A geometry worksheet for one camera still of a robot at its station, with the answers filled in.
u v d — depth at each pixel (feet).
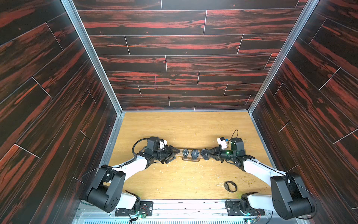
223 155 2.49
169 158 2.62
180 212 2.40
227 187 2.58
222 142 2.70
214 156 2.53
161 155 2.45
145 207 2.42
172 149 2.58
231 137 2.42
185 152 2.83
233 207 2.41
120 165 1.64
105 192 1.40
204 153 2.74
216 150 2.57
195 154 2.81
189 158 2.96
